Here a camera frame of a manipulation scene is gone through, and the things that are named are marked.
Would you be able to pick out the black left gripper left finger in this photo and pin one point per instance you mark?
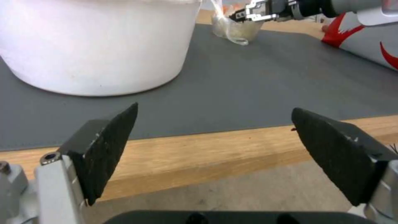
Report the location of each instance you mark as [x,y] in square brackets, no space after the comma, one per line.
[102,151]

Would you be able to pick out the dark grey table mat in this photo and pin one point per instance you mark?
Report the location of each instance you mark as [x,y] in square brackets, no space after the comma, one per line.
[236,88]

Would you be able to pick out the grey takeout bag red print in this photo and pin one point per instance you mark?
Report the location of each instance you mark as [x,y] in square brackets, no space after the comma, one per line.
[367,39]

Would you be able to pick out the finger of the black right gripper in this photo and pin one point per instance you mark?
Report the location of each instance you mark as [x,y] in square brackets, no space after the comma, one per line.
[258,16]
[256,4]

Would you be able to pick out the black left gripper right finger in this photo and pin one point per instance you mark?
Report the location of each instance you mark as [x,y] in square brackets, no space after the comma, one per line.
[335,158]

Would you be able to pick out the clear plastic bag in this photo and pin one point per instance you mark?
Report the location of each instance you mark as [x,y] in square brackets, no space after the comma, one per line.
[241,30]

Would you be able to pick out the white plastic bucket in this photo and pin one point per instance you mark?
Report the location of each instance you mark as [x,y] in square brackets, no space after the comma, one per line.
[93,44]

